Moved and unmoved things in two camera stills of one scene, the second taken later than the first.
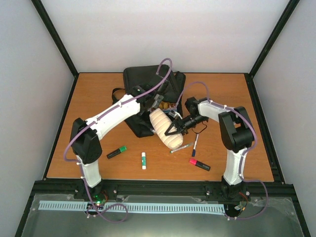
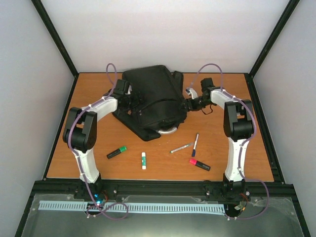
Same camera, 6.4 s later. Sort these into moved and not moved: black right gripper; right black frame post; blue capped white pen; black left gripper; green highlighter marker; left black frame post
Moved: black left gripper; black right gripper
Not moved: green highlighter marker; right black frame post; blue capped white pen; left black frame post
